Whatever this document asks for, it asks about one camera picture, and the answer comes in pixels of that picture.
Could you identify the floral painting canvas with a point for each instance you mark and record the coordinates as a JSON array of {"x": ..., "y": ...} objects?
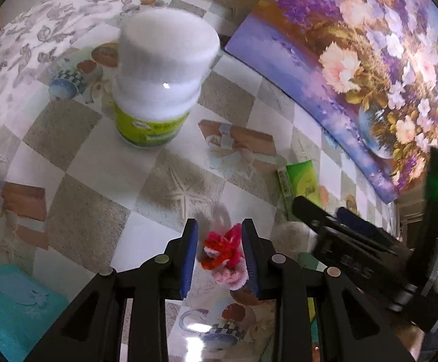
[{"x": 354, "y": 64}]

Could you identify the green tissue packet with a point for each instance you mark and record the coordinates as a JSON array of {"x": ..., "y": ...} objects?
[{"x": 302, "y": 181}]

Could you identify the red pink fuzzy flower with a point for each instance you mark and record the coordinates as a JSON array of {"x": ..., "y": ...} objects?
[{"x": 222, "y": 249}]

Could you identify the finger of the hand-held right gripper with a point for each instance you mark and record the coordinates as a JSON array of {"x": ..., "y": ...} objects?
[
  {"x": 362, "y": 224},
  {"x": 311, "y": 211}
]

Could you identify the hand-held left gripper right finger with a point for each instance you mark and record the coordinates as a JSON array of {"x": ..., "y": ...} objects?
[{"x": 251, "y": 260}]

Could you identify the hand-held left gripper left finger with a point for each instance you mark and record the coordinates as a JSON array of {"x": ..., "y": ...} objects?
[{"x": 188, "y": 260}]

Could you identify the white bottle with green label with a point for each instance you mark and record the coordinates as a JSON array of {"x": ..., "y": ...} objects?
[{"x": 158, "y": 64}]

